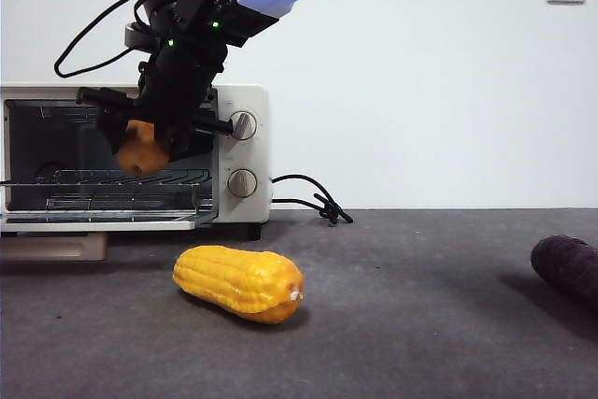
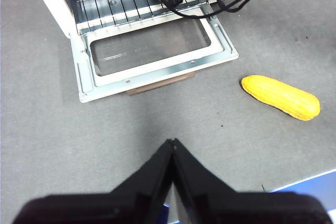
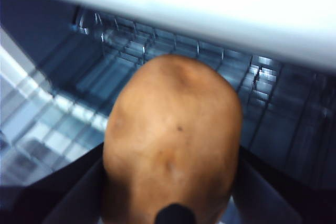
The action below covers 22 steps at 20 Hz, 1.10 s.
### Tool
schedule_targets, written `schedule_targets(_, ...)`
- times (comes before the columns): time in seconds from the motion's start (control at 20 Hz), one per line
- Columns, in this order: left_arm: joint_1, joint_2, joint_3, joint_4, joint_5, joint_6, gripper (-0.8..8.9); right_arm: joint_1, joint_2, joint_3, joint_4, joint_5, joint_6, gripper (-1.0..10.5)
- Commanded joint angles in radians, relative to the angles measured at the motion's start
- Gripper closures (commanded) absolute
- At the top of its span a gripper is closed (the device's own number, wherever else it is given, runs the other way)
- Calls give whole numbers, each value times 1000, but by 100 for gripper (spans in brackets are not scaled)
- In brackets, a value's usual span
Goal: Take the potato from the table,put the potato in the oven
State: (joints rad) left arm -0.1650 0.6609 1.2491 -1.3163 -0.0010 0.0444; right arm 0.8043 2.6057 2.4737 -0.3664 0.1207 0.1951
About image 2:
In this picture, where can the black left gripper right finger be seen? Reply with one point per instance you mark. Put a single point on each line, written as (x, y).
(249, 208)

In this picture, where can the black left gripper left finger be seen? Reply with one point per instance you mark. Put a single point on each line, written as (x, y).
(105, 208)

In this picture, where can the white Toshiba toaster oven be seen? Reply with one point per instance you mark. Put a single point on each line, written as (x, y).
(65, 16)

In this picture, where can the yellow corn cob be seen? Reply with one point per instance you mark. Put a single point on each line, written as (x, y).
(281, 97)

